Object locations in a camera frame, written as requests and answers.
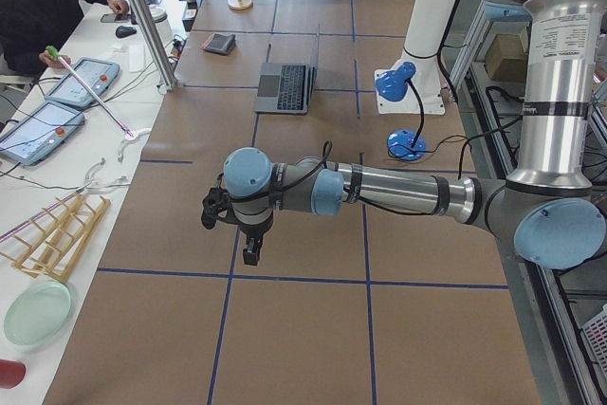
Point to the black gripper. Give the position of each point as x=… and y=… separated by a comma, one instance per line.
x=254, y=232

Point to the grey laptop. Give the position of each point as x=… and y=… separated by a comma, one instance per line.
x=286, y=89

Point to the blue desk lamp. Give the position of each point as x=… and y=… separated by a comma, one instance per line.
x=396, y=94

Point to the wooden dish rack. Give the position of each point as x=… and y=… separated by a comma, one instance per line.
x=52, y=242

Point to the pale green plate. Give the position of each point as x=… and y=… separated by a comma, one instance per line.
x=38, y=314

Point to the near teach pendant tablet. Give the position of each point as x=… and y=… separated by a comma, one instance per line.
x=36, y=137

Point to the black computer mouse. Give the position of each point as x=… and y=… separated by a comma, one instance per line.
x=124, y=32

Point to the red cup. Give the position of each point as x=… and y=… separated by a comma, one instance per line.
x=12, y=373

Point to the smartphone on desk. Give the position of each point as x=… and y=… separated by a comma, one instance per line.
x=111, y=18

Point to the long pink rod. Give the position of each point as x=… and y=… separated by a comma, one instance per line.
x=54, y=53

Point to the cardboard box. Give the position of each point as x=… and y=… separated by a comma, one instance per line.
x=505, y=60

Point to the person in black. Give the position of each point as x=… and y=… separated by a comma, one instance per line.
x=28, y=27

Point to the white plastic basket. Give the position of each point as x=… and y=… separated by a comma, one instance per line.
x=594, y=334

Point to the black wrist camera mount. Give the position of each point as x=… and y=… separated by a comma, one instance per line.
x=217, y=206

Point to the aluminium frame post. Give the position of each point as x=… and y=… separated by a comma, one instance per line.
x=158, y=45

